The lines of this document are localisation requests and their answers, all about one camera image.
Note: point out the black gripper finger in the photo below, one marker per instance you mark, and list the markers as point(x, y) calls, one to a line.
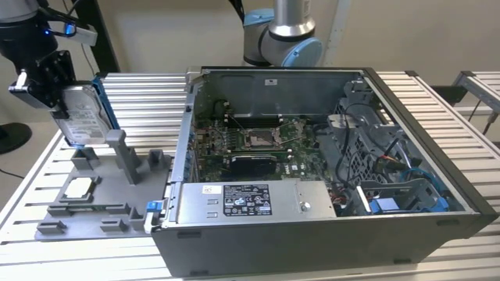
point(57, 76)

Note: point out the hard disk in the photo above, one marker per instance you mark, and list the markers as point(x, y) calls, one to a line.
point(86, 117)

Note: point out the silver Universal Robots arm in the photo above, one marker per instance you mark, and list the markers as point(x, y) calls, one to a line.
point(291, 20)

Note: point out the grey disk bay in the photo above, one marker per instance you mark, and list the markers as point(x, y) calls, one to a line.
point(395, 187)

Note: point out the blue disk carrier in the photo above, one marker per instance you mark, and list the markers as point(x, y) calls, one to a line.
point(385, 205)

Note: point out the black round stand base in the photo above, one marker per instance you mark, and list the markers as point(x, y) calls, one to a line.
point(14, 137)

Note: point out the silver CPU chip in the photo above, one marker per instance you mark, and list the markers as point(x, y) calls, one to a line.
point(79, 188)

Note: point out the grey parts rack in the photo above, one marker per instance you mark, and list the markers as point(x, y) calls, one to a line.
point(114, 202)

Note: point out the green RAM stick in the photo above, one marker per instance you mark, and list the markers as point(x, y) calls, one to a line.
point(99, 208)

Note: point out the blue case latch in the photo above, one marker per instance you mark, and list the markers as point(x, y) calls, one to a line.
point(154, 206)

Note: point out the black RAM slot bank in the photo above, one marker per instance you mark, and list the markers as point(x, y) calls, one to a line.
point(254, 120)

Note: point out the white case sticker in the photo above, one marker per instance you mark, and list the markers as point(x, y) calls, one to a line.
point(271, 82)

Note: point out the CPU socket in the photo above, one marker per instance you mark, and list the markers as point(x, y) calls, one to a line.
point(259, 137)

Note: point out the black graphics card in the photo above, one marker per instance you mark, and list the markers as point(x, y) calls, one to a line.
point(253, 167)

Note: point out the green motherboard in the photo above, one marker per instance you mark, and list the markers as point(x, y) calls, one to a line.
point(301, 164)

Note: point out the silver power supply unit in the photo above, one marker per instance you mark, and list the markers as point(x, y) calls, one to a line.
point(282, 202)

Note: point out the grey metal drive cage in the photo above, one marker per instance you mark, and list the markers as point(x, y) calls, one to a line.
point(351, 146)

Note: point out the open black PC case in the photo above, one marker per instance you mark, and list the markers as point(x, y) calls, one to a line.
point(282, 248)

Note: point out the metal slat side table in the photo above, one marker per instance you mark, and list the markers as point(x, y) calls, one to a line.
point(482, 85)

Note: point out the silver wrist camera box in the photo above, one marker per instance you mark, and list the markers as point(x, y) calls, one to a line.
point(30, 93)

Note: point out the silver camera with blue light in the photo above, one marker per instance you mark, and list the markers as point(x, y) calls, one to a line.
point(87, 35)

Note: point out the black upright post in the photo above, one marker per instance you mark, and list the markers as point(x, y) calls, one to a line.
point(103, 44)

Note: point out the black table bracket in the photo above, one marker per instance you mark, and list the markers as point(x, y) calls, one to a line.
point(450, 93)

